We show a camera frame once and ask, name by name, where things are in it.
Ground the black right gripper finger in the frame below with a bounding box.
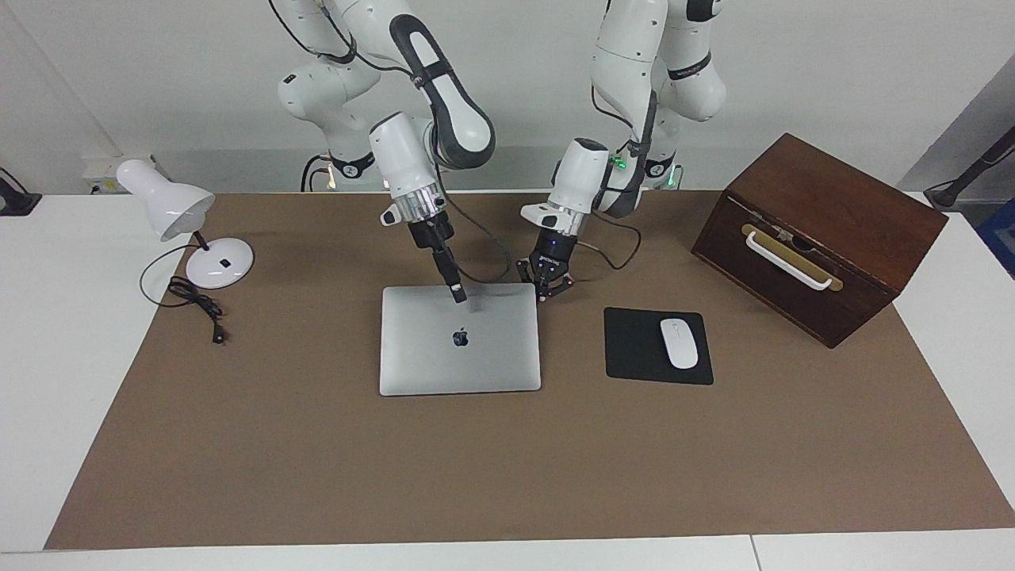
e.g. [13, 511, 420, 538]
[439, 247, 469, 304]
[431, 249, 462, 305]

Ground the silver grey laptop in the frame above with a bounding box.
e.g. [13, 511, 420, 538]
[379, 283, 542, 397]

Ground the black mouse pad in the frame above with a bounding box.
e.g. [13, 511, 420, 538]
[603, 307, 714, 386]

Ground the white computer mouse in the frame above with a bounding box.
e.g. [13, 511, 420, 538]
[660, 318, 699, 370]

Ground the brown paper table mat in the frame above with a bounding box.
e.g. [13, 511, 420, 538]
[44, 190, 1015, 550]

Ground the white desk lamp base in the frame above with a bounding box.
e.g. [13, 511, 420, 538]
[116, 159, 255, 290]

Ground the brown wooden cabinet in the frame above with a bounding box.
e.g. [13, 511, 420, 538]
[691, 132, 949, 350]

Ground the black stand foot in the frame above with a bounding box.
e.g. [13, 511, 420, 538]
[0, 168, 42, 217]

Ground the black tripod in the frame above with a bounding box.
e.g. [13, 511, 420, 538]
[924, 127, 1015, 209]

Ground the blue object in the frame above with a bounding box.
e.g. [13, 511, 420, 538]
[975, 198, 1015, 278]

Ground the grey right arm cable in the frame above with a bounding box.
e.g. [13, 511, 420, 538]
[428, 178, 513, 284]

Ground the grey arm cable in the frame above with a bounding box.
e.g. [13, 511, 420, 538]
[428, 178, 513, 284]
[575, 210, 642, 272]

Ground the grey left arm cable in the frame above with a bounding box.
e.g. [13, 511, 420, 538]
[575, 210, 642, 272]

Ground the white box handle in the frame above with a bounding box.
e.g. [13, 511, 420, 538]
[745, 230, 833, 292]

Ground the brass handle plate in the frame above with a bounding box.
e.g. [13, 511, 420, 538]
[741, 224, 844, 293]

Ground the black lamp power cable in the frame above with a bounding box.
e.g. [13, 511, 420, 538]
[140, 242, 228, 345]

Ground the white wall power strip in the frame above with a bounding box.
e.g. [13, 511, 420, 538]
[82, 155, 171, 195]

